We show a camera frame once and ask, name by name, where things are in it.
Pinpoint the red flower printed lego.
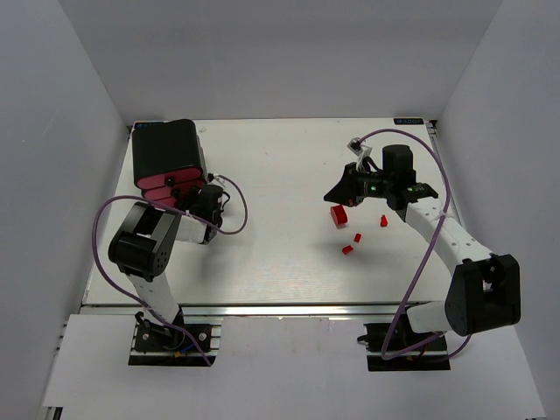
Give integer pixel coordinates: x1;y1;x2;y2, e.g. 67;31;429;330
330;205;348;228

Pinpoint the pink drawer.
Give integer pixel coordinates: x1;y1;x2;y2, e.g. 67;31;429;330
135;167;203;190
142;179;206;200
155;194;193;211

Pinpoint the pink bottom drawer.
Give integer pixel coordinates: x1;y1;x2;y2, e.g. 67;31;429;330
155;194;193;211

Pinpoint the pink top drawer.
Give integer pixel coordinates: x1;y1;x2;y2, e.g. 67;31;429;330
135;167;203;190

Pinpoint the red curved lego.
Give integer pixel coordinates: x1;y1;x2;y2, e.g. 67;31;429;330
342;245;354;255

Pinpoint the black drawer cabinet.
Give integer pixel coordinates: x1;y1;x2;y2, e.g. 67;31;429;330
130;119;207;184

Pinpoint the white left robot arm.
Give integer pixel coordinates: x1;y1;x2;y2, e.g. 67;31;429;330
108;185;224;326

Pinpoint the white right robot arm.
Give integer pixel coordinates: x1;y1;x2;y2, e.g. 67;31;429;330
324;142;522;337

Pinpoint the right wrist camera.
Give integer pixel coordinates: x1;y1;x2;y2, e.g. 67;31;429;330
347;137;371;172

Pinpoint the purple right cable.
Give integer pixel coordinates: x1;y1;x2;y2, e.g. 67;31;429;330
358;129;473;362

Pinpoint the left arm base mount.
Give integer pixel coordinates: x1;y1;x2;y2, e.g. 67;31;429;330
128;311;221;368

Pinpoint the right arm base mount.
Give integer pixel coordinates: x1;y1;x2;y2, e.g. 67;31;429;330
356;323;451;372

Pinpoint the aluminium table rail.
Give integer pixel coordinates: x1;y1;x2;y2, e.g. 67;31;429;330
82;301;438;319

